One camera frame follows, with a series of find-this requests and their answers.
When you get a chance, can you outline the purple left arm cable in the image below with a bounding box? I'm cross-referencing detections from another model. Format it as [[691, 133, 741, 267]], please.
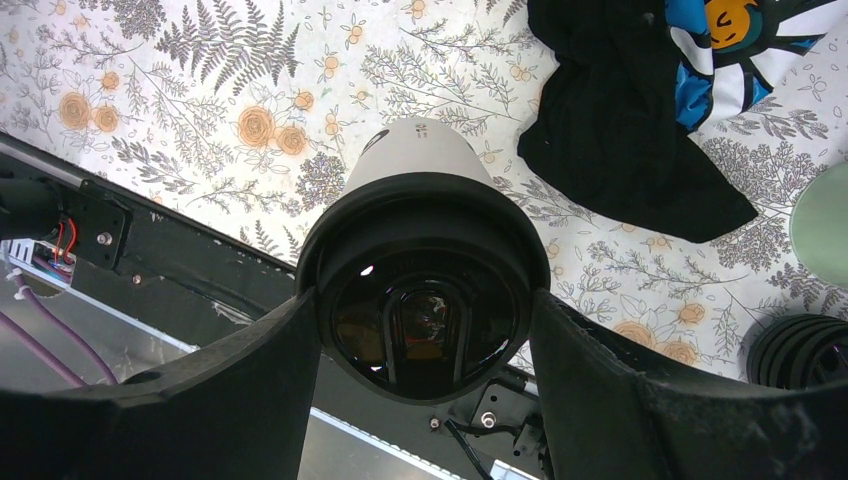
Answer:
[[0, 268, 121, 389]]

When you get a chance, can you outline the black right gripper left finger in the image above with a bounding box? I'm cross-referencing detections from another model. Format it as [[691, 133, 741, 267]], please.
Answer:
[[1, 292, 321, 479]]

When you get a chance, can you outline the black plastic cup lid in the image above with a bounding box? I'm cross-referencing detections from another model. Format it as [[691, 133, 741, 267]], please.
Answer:
[[295, 172, 551, 405]]

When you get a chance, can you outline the floral patterned table mat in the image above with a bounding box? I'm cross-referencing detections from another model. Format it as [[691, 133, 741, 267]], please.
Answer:
[[1, 1, 847, 377]]

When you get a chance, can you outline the black cloth with daisy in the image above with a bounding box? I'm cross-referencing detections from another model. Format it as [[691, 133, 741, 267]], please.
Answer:
[[517, 0, 847, 243]]

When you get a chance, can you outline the pale green plastic cup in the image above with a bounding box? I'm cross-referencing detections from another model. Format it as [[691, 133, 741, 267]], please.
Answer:
[[790, 162, 847, 289]]

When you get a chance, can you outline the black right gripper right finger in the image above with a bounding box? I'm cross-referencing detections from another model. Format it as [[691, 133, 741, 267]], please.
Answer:
[[530, 289, 847, 479]]

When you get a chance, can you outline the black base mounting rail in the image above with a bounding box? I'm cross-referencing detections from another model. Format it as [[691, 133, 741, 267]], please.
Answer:
[[0, 132, 551, 480]]

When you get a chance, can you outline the single white paper cup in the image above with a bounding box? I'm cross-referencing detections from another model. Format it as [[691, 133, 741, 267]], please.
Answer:
[[342, 117, 494, 195]]

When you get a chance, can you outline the stack of black lids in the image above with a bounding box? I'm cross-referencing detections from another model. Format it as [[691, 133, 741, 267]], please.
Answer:
[[746, 314, 847, 390]]

